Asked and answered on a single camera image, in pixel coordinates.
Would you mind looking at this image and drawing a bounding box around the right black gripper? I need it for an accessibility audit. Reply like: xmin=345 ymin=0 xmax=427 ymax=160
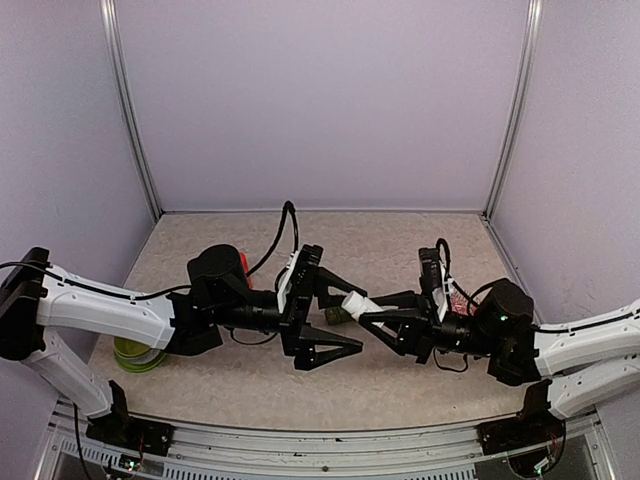
xmin=359 ymin=291 xmax=500 ymax=366

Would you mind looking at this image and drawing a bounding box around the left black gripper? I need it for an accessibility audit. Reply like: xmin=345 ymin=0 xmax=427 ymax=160
xmin=212 ymin=267 xmax=368 ymax=372

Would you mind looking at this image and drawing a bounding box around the green weekly pill organizer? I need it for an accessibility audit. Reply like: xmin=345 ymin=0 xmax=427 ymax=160
xmin=324 ymin=307 xmax=352 ymax=326

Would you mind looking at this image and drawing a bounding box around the small clear white-capped bottle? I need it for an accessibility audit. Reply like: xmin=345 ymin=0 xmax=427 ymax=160
xmin=341 ymin=291 xmax=385 ymax=327

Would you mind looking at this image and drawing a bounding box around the red pill bottle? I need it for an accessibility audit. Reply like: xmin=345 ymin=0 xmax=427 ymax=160
xmin=239 ymin=252 xmax=253 ymax=290

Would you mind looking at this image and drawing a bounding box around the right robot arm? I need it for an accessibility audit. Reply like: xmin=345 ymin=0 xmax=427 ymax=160
xmin=342 ymin=278 xmax=639 ymax=444

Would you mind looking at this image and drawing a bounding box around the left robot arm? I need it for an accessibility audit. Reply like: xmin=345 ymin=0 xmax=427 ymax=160
xmin=1 ymin=244 xmax=367 ymax=445

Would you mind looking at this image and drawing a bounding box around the red patterned oval tin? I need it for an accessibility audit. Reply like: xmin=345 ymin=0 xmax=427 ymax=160
xmin=451 ymin=290 xmax=476 ymax=315

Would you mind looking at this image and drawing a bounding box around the green plate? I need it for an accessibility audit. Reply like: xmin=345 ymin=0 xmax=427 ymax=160
xmin=113 ymin=337 xmax=166 ymax=373

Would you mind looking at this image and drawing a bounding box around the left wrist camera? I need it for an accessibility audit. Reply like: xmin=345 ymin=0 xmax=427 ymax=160
xmin=275 ymin=244 xmax=324 ymax=314

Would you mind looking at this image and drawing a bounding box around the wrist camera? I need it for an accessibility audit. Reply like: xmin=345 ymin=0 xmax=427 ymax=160
xmin=275 ymin=244 xmax=324 ymax=314
xmin=418 ymin=247 xmax=452 ymax=322

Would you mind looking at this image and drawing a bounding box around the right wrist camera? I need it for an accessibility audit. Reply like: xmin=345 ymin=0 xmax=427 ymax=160
xmin=418 ymin=247 xmax=452 ymax=322

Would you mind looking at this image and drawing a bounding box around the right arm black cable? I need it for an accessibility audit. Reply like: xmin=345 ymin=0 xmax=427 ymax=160
xmin=435 ymin=237 xmax=481 ymax=301

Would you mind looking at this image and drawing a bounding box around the front aluminium rail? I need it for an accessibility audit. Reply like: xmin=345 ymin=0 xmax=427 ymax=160
xmin=34 ymin=409 xmax=616 ymax=480

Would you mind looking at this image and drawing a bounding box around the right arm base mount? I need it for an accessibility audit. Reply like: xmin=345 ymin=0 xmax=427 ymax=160
xmin=476 ymin=412 xmax=566 ymax=455

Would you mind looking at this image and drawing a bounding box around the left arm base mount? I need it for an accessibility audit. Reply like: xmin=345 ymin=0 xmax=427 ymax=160
xmin=86 ymin=414 xmax=175 ymax=457

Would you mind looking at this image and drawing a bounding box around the right aluminium frame post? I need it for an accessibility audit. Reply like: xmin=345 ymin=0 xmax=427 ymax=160
xmin=483 ymin=0 xmax=543 ymax=223

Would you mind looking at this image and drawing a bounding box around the aluminium frame post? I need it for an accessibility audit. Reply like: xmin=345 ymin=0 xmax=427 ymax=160
xmin=99 ymin=0 xmax=163 ymax=223
xmin=483 ymin=0 xmax=543 ymax=223

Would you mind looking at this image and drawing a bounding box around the left aluminium frame post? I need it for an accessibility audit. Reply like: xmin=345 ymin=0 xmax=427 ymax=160
xmin=99 ymin=0 xmax=163 ymax=223

